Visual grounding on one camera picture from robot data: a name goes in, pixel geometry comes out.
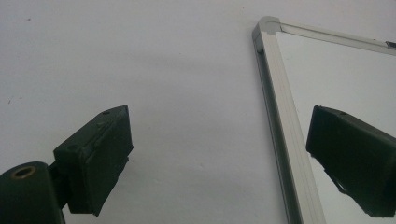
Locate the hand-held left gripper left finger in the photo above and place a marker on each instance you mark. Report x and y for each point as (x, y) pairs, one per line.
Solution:
(96, 161)

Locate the white whiteboard with metal frame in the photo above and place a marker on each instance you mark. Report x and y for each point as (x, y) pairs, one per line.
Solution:
(330, 71)

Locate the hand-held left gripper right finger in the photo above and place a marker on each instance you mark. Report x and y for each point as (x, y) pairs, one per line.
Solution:
(355, 161)

